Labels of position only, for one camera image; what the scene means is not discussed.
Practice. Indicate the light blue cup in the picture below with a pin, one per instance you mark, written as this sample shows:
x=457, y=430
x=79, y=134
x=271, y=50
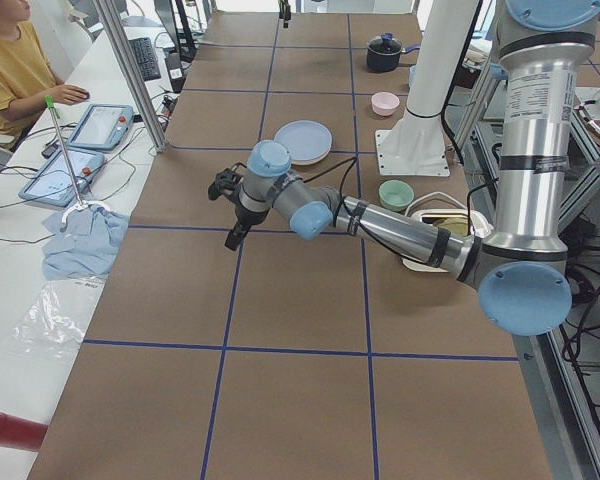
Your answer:
x=412, y=75

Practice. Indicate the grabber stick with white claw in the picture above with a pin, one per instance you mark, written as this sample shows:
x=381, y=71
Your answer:
x=80, y=204

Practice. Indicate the aluminium frame post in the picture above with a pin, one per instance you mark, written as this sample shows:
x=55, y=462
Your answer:
x=112, y=23

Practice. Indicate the blue cloth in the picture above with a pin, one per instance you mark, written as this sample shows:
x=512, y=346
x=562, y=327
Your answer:
x=87, y=247

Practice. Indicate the cream plate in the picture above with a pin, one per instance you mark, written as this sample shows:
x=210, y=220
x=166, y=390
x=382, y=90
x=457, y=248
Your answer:
x=309, y=161

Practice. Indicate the near teach pendant tablet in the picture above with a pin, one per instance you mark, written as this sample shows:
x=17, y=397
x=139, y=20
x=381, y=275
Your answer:
x=52, y=185

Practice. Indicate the black keyboard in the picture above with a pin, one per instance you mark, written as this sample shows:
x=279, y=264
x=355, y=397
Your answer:
x=145, y=57

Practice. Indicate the person in yellow shirt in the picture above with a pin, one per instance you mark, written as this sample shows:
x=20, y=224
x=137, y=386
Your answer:
x=26, y=75

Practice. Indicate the clear plastic bag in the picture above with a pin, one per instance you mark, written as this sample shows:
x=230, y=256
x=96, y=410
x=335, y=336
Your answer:
x=57, y=321

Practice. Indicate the pink bowl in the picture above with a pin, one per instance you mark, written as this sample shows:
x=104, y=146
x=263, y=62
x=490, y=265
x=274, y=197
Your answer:
x=384, y=103

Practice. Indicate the cream toaster with bread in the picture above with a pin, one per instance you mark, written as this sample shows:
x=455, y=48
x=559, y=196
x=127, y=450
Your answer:
x=457, y=219

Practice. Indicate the red cylinder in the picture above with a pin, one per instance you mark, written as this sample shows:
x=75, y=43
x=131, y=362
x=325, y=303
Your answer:
x=21, y=434

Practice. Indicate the green bowl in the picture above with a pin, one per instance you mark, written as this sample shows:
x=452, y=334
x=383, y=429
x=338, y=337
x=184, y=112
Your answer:
x=395, y=195

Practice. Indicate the dark blue pot with lid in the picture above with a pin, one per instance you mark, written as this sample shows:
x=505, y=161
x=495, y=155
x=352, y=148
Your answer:
x=384, y=52

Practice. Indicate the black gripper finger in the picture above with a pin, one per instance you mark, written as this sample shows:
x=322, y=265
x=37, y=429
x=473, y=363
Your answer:
x=284, y=12

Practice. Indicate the far teach pendant tablet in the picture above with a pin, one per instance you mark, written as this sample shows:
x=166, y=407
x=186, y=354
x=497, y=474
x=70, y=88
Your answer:
x=102, y=127

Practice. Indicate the teach pendant tablet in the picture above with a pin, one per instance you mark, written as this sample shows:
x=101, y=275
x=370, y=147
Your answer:
x=52, y=185
x=102, y=127

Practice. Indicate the light blue plate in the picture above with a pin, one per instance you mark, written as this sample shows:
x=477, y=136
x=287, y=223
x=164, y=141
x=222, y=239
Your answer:
x=304, y=138

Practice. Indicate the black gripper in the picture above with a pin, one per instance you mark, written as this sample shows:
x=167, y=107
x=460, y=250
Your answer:
x=245, y=217

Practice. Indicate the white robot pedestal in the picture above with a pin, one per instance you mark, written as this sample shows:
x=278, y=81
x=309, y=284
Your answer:
x=415, y=146

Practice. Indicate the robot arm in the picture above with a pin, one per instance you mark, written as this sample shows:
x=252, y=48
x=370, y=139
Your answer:
x=516, y=265

